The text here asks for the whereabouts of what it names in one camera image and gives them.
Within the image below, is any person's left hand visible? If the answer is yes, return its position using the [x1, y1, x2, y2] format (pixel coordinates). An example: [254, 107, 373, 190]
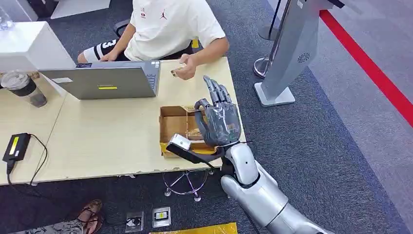
[173, 53, 198, 81]

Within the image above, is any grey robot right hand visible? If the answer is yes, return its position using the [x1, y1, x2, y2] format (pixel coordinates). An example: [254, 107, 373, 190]
[194, 75, 243, 149]

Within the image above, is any person's right hand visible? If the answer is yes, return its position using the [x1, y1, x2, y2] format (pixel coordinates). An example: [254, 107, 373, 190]
[99, 49, 120, 62]

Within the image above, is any grey laptop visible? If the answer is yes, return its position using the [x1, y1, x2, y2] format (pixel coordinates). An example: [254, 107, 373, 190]
[38, 60, 162, 100]

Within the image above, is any patterned brown card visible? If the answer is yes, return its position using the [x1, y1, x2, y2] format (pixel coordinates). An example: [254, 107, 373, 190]
[187, 128, 205, 141]

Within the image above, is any yellow card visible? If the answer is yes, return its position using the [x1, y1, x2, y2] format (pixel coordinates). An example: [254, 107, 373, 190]
[160, 142, 217, 155]

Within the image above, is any person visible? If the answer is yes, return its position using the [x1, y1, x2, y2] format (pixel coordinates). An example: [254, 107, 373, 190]
[77, 0, 230, 81]

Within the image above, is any wooden card box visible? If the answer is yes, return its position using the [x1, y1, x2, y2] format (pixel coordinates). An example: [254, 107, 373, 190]
[158, 105, 221, 159]

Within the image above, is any white board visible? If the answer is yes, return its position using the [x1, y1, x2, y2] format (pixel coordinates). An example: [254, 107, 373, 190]
[50, 0, 112, 20]

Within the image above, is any chrome stanchion base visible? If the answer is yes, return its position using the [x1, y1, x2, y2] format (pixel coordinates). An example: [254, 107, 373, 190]
[253, 40, 279, 79]

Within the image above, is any chrome stool base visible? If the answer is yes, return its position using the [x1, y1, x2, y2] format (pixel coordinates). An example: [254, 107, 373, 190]
[162, 169, 215, 203]

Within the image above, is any plastic cup with dark drink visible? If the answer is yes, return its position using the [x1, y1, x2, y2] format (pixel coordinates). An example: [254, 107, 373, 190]
[0, 71, 48, 108]

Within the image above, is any grey kiosk stand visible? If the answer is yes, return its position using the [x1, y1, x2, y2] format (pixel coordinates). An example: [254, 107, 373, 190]
[253, 0, 346, 108]

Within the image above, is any yellow floor sheet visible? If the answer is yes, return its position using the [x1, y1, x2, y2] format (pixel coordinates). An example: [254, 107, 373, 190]
[149, 222, 239, 234]

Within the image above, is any clear water bottle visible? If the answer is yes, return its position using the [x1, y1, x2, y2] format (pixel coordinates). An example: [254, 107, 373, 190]
[0, 14, 14, 32]

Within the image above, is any silver floor socket with label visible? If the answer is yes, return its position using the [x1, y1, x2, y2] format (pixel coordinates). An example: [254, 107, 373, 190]
[151, 206, 171, 229]

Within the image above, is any black power adapter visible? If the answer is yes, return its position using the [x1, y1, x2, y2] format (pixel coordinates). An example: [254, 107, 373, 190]
[2, 133, 32, 163]

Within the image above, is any open floor socket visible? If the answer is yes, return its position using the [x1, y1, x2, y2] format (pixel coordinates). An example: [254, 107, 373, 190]
[124, 211, 145, 234]

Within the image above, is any red barrier belt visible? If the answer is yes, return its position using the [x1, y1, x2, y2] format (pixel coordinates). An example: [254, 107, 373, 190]
[319, 9, 413, 128]

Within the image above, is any person's foot in sandal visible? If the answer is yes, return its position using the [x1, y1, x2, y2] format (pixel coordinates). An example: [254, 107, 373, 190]
[76, 199, 104, 234]

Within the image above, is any person's patterned trouser leg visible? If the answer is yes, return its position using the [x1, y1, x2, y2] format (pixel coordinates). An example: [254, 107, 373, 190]
[9, 219, 85, 234]

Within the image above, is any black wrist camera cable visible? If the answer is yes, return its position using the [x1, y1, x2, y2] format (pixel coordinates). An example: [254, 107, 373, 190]
[202, 160, 223, 170]

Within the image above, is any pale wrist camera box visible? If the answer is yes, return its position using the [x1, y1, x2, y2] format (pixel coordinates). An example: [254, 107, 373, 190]
[168, 133, 192, 152]

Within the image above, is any white pedestal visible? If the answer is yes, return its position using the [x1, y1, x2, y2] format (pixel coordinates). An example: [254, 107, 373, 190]
[0, 20, 77, 73]

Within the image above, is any black stanchion post with base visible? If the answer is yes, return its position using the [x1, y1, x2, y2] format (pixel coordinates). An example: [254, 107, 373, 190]
[258, 0, 283, 41]

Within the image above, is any black power cable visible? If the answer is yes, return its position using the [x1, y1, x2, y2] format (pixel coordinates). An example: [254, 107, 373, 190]
[6, 134, 49, 187]

